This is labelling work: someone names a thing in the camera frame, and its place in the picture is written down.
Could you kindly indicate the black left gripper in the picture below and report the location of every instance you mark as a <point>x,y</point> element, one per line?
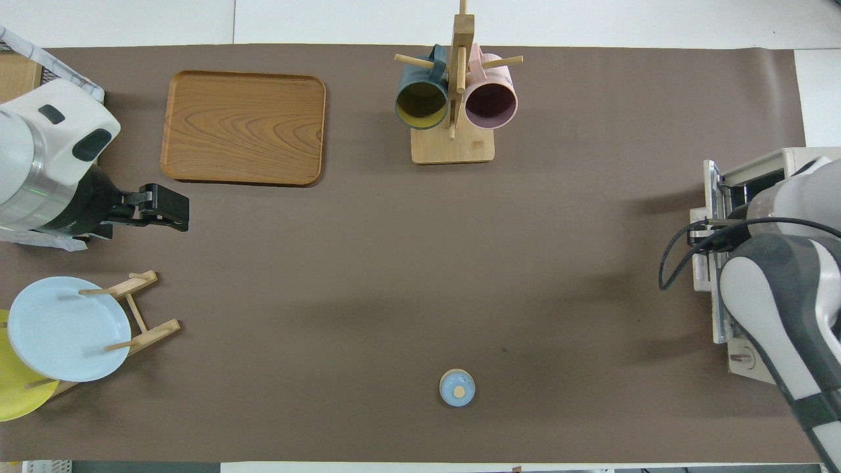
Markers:
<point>85,203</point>

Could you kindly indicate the white toaster oven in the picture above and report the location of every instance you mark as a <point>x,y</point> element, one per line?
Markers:
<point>749,177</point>

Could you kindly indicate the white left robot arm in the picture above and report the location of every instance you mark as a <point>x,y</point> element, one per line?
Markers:
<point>46,144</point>

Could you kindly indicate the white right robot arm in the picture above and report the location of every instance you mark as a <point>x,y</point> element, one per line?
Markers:
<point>775,309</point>

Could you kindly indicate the wooden plate rack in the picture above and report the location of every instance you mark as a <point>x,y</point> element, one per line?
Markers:
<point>154,332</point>

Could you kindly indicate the light blue plate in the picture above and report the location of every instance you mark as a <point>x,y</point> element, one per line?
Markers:
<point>59,335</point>

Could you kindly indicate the wooden serving tray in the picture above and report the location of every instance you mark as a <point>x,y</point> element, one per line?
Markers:
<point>243,128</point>

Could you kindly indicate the wide light wooden shelf board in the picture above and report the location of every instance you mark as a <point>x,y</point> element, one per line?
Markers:
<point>16,75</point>

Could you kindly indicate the yellow plate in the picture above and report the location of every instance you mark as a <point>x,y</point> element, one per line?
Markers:
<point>13,394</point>

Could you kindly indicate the brown table mat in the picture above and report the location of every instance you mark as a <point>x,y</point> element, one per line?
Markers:
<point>394,263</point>

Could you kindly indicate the dark blue mug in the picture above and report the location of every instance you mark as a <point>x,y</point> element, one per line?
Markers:
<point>420,105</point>

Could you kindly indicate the wooden mug tree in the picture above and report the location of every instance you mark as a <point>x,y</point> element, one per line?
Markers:
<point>453,148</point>

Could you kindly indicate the small blue lidded jar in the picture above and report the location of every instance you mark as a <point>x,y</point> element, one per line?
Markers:
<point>457,389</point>

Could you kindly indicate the pink mug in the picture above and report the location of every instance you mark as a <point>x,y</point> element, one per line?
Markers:
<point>491,105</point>

